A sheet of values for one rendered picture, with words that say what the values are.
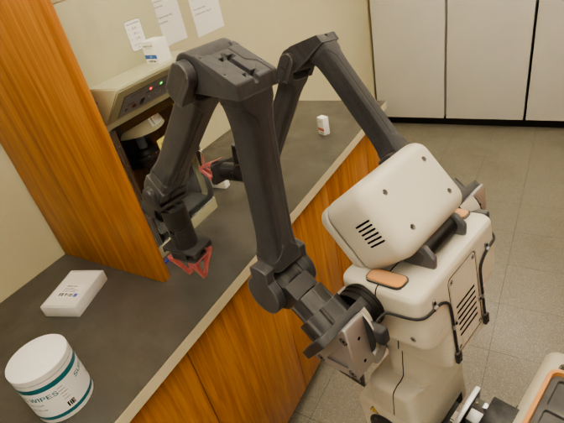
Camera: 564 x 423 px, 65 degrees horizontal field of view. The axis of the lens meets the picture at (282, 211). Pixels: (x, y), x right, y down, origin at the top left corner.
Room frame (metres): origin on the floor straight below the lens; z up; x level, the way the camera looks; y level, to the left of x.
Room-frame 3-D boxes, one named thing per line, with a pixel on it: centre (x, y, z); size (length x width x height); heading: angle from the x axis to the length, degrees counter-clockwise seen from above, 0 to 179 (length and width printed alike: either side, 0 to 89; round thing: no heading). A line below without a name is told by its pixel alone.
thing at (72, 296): (1.08, 0.67, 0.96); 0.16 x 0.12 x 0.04; 162
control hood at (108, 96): (1.27, 0.28, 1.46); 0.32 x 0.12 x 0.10; 144
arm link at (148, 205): (0.89, 0.26, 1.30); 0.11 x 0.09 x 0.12; 40
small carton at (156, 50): (1.31, 0.24, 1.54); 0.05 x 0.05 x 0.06; 49
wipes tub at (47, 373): (0.71, 0.59, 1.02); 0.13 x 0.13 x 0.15
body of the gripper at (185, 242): (0.86, 0.23, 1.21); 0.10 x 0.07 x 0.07; 54
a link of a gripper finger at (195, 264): (0.86, 0.23, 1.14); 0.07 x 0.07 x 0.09; 54
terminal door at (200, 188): (1.30, 0.32, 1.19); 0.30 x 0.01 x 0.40; 143
